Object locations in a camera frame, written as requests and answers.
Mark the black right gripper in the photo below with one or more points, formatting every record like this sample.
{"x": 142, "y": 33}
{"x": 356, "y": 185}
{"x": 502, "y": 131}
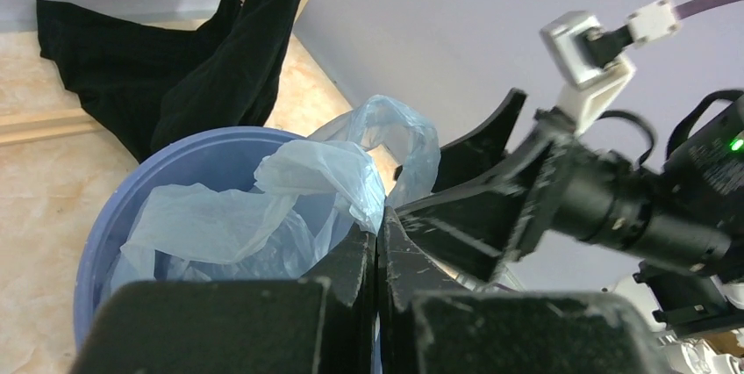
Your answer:
{"x": 430, "y": 323}

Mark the light blue plastic trash bag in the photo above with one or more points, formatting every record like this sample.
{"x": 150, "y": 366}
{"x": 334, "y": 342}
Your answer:
{"x": 283, "y": 225}

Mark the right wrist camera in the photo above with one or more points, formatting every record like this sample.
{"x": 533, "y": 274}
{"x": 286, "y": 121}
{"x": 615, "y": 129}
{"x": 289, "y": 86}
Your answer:
{"x": 592, "y": 59}

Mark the blue plastic trash bin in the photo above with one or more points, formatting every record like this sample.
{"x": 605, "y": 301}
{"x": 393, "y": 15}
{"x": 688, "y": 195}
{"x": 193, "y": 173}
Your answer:
{"x": 221, "y": 160}

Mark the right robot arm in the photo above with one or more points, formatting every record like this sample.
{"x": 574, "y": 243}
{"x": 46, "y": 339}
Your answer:
{"x": 685, "y": 224}

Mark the black t-shirt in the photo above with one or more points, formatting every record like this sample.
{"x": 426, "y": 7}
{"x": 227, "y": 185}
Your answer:
{"x": 152, "y": 86}

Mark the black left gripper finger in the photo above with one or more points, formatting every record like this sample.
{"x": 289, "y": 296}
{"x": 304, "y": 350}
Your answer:
{"x": 323, "y": 322}

